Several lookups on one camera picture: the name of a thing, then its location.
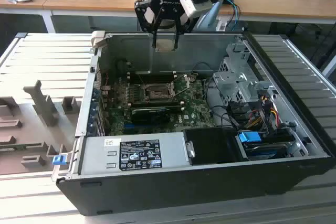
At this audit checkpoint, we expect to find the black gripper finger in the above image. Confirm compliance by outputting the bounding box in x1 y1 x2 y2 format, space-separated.
172 7 196 50
134 0 164 49

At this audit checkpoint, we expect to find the silver CPU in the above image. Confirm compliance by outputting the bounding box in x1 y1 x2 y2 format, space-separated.
154 39 176 52

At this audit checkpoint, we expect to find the metal socket cover frame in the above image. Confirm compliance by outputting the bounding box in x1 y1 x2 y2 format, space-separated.
169 73 192 98

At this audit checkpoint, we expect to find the thin metal locking lever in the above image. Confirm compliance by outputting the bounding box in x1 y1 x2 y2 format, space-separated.
138 73 149 90

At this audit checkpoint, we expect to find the CPU socket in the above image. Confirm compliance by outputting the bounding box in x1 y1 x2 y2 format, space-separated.
141 82 174 101

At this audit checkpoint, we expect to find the blue expansion slot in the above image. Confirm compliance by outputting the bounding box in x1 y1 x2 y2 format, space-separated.
122 122 148 133

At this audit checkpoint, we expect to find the beige case latch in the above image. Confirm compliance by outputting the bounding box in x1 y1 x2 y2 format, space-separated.
90 31 106 49

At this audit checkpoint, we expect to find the green Dell motherboard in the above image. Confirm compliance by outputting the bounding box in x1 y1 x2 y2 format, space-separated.
99 73 218 137

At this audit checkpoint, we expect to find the silver metal drive cage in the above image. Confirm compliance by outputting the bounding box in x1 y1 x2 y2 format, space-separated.
212 40 279 112

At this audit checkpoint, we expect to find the black graphics card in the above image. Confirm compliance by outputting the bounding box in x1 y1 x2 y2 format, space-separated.
130 107 171 125

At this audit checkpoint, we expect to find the hard disk in blue carrier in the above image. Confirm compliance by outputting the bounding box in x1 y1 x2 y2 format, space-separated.
237 129 296 161

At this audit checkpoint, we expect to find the silver power supply unit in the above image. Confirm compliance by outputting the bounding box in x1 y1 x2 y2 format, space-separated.
80 133 191 176

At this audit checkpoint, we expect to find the black open PC case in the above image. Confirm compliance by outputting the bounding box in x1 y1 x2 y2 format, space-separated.
54 31 336 217

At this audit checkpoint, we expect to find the grey parts rack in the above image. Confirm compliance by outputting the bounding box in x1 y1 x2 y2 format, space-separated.
0 79 82 172

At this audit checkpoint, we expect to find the blue case latch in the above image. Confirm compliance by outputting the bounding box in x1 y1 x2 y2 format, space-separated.
52 155 66 166

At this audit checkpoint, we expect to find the green RAM stick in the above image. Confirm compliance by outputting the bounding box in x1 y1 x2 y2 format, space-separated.
0 144 31 153

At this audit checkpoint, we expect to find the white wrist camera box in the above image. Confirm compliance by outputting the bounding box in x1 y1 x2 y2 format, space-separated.
180 0 212 19

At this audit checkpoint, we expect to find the yellow red wire bundle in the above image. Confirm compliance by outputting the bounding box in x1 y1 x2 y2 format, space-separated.
246 95 281 130

